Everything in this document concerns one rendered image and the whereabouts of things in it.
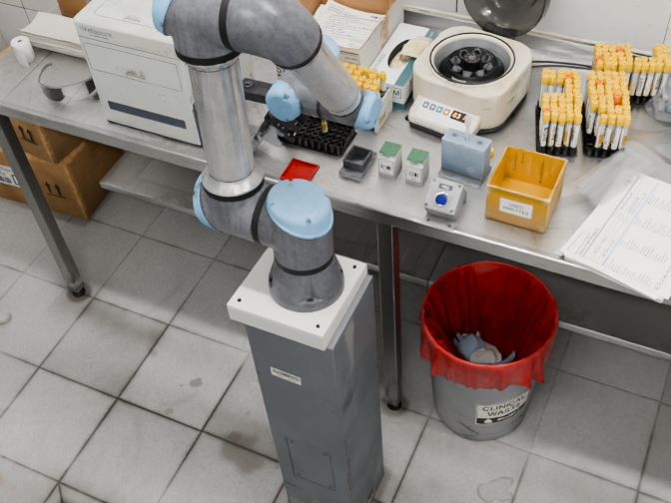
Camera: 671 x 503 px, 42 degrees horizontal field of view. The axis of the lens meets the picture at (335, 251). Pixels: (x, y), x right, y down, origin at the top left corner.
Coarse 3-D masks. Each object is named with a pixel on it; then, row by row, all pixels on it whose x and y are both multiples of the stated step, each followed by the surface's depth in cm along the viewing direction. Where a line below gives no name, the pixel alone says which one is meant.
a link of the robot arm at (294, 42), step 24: (240, 0) 129; (264, 0) 129; (288, 0) 131; (240, 24) 129; (264, 24) 129; (288, 24) 131; (312, 24) 135; (240, 48) 133; (264, 48) 132; (288, 48) 133; (312, 48) 136; (312, 72) 144; (336, 72) 150; (336, 96) 155; (360, 96) 163; (336, 120) 168; (360, 120) 166
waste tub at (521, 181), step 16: (512, 160) 190; (528, 160) 188; (544, 160) 186; (560, 160) 184; (496, 176) 185; (512, 176) 193; (528, 176) 191; (544, 176) 189; (560, 176) 180; (496, 192) 181; (512, 192) 178; (528, 192) 191; (544, 192) 190; (560, 192) 189; (496, 208) 184; (512, 208) 182; (528, 208) 180; (544, 208) 178; (512, 224) 185; (528, 224) 183; (544, 224) 181
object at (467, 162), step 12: (456, 132) 191; (444, 144) 191; (456, 144) 190; (468, 144) 189; (480, 144) 188; (444, 156) 194; (456, 156) 192; (468, 156) 190; (480, 156) 188; (444, 168) 197; (456, 168) 195; (468, 168) 193; (480, 168) 191; (456, 180) 195; (468, 180) 194; (480, 180) 193
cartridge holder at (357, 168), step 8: (352, 152) 201; (360, 152) 201; (368, 152) 199; (344, 160) 197; (352, 160) 200; (360, 160) 200; (368, 160) 199; (344, 168) 199; (352, 168) 198; (360, 168) 197; (368, 168) 200; (344, 176) 199; (352, 176) 197; (360, 176) 197
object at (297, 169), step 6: (294, 162) 203; (300, 162) 203; (306, 162) 202; (288, 168) 201; (294, 168) 202; (300, 168) 202; (306, 168) 202; (312, 168) 201; (318, 168) 201; (282, 174) 200; (288, 174) 201; (294, 174) 201; (300, 174) 200; (306, 174) 200; (312, 174) 199
